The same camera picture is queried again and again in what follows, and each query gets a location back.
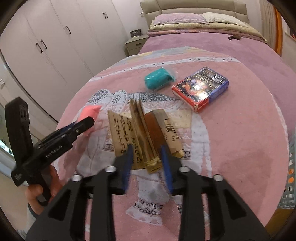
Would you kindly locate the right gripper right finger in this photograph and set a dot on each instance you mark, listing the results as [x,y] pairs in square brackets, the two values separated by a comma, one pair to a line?
[181,180]

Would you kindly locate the beige bedside table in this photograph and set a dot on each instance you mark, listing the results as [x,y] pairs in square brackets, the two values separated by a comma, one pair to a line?
[135,44]

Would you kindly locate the teal tissue pack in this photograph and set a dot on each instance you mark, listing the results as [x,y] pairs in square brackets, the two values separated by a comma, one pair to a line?
[158,79]

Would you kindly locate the purple pillow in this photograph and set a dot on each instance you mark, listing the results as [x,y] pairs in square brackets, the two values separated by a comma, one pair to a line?
[177,18]

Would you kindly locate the purple bed cover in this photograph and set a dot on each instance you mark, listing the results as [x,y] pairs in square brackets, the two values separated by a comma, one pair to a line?
[278,77]

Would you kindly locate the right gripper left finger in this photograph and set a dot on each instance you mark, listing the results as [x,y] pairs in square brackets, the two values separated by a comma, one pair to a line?
[112,180]

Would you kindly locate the small picture frame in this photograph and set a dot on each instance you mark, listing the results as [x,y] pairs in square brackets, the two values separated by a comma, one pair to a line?
[135,33]

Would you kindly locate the beige padded headboard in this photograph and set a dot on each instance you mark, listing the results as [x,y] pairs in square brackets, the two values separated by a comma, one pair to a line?
[153,8]

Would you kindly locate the pink elephant blanket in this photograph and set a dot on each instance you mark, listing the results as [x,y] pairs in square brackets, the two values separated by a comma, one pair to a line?
[241,135]

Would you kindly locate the colourful printed card box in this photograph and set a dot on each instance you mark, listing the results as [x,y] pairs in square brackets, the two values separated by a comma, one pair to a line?
[201,88]

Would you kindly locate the grey sleeve forearm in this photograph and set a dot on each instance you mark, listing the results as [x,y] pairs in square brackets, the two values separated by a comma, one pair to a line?
[31,218]

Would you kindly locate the white patterned pillow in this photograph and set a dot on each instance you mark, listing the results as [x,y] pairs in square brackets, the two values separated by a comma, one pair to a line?
[222,18]

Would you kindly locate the light blue plastic basket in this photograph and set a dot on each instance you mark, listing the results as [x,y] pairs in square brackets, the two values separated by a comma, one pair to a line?
[287,200]

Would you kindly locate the small dark object on bed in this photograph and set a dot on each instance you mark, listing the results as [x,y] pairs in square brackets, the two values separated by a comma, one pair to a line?
[236,37]

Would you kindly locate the beige orange curtain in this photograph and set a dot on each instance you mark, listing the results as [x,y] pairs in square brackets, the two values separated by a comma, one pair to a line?
[272,28]

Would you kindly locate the white wardrobe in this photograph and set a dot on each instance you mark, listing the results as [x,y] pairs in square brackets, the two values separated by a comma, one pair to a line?
[54,47]

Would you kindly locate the folded beige quilt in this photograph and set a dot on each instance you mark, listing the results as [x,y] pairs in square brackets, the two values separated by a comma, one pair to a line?
[222,28]

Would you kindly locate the person's left hand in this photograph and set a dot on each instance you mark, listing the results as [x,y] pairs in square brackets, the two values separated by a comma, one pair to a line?
[33,191]

